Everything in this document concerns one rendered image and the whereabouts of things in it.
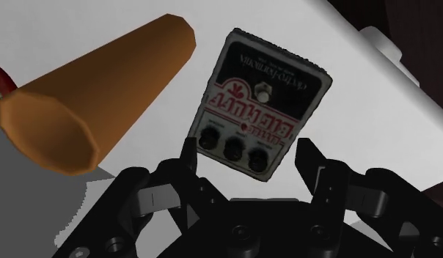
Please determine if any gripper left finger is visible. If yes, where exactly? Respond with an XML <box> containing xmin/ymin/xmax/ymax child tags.
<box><xmin>51</xmin><ymin>137</ymin><xmax>230</xmax><ymax>258</ymax></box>

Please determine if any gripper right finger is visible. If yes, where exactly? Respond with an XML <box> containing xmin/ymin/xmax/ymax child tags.
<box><xmin>294</xmin><ymin>137</ymin><xmax>443</xmax><ymax>258</ymax></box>

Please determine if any white table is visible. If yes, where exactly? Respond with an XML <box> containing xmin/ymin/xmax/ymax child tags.
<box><xmin>0</xmin><ymin>0</ymin><xmax>443</xmax><ymax>258</ymax></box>

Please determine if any orange tapered cup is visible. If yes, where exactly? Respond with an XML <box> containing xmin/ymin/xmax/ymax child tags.
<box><xmin>0</xmin><ymin>13</ymin><xmax>197</xmax><ymax>177</ymax></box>

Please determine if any grey black effects pedal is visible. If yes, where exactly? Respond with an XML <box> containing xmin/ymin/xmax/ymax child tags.
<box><xmin>187</xmin><ymin>27</ymin><xmax>334</xmax><ymax>183</ymax></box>

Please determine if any white rounded object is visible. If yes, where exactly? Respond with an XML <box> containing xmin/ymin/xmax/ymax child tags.
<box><xmin>359</xmin><ymin>26</ymin><xmax>421</xmax><ymax>88</ymax></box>

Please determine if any dark red object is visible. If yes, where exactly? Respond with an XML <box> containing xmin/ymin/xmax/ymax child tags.
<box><xmin>0</xmin><ymin>62</ymin><xmax>18</xmax><ymax>106</ymax></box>

